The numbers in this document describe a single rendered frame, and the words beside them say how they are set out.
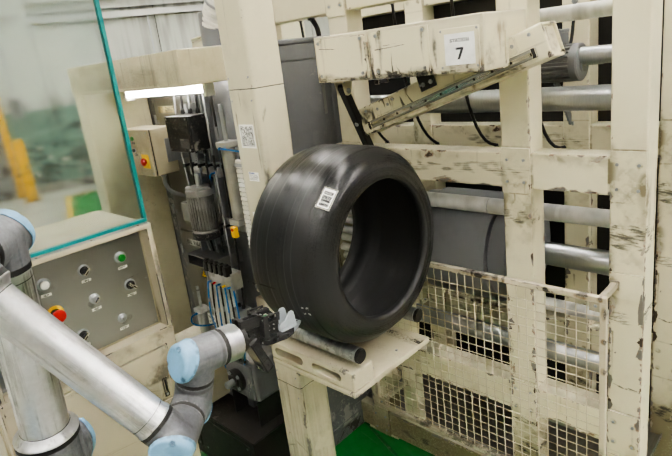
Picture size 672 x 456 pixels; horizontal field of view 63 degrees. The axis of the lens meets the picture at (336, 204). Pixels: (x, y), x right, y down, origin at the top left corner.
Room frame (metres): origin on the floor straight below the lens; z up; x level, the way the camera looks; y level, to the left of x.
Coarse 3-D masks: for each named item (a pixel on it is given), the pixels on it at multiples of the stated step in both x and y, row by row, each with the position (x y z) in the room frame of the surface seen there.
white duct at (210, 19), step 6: (204, 0) 2.29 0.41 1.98; (210, 0) 2.26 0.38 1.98; (204, 6) 2.30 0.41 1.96; (210, 6) 2.27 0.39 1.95; (204, 12) 2.30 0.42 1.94; (210, 12) 2.28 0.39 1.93; (204, 18) 2.30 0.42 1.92; (210, 18) 2.29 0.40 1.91; (216, 18) 2.28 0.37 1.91; (204, 24) 2.31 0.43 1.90; (210, 24) 2.30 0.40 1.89; (216, 24) 2.30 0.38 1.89
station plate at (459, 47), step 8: (464, 32) 1.47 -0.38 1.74; (472, 32) 1.46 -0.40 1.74; (448, 40) 1.51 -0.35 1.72; (456, 40) 1.49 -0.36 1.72; (464, 40) 1.47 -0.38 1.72; (472, 40) 1.46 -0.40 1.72; (448, 48) 1.51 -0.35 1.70; (456, 48) 1.49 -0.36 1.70; (464, 48) 1.47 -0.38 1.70; (472, 48) 1.46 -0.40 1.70; (448, 56) 1.51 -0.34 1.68; (456, 56) 1.49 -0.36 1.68; (464, 56) 1.47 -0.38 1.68; (472, 56) 1.46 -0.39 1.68; (448, 64) 1.51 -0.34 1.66; (456, 64) 1.49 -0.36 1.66
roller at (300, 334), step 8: (296, 336) 1.55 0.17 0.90; (304, 336) 1.53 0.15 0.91; (312, 336) 1.51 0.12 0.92; (320, 336) 1.49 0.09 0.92; (312, 344) 1.50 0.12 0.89; (320, 344) 1.48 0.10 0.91; (328, 344) 1.46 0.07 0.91; (336, 344) 1.44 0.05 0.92; (344, 344) 1.43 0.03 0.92; (352, 344) 1.43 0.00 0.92; (336, 352) 1.43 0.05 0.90; (344, 352) 1.41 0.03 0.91; (352, 352) 1.39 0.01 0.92; (360, 352) 1.39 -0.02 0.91; (352, 360) 1.39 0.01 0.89; (360, 360) 1.39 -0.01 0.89
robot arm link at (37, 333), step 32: (0, 288) 1.01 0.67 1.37; (0, 320) 0.99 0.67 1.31; (32, 320) 1.01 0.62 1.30; (32, 352) 0.99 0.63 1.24; (64, 352) 1.00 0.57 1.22; (96, 352) 1.04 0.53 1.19; (96, 384) 1.00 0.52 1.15; (128, 384) 1.03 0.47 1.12; (128, 416) 1.00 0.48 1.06; (160, 416) 1.02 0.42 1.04; (192, 416) 1.07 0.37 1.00; (160, 448) 0.98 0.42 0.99; (192, 448) 1.00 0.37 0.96
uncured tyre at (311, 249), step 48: (336, 144) 1.63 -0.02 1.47; (288, 192) 1.44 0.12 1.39; (384, 192) 1.81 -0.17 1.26; (288, 240) 1.36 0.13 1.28; (336, 240) 1.34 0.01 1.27; (384, 240) 1.81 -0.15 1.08; (432, 240) 1.65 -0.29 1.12; (288, 288) 1.35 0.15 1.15; (336, 288) 1.33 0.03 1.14; (384, 288) 1.70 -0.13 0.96; (336, 336) 1.37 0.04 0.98
